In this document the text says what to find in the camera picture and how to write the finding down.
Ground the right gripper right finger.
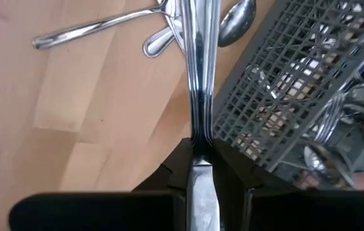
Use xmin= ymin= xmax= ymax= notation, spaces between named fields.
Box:
xmin=210 ymin=137 xmax=364 ymax=231

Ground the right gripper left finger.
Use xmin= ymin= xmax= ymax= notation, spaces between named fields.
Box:
xmin=8 ymin=137 xmax=193 ymax=231

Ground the silver fork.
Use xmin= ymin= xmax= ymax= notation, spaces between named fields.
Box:
xmin=311 ymin=91 xmax=346 ymax=145
xmin=142 ymin=26 xmax=177 ymax=59

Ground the silver knife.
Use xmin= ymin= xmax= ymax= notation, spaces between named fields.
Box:
xmin=179 ymin=0 xmax=222 ymax=231

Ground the grey plastic cutlery basket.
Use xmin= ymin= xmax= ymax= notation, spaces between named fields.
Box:
xmin=211 ymin=0 xmax=364 ymax=192

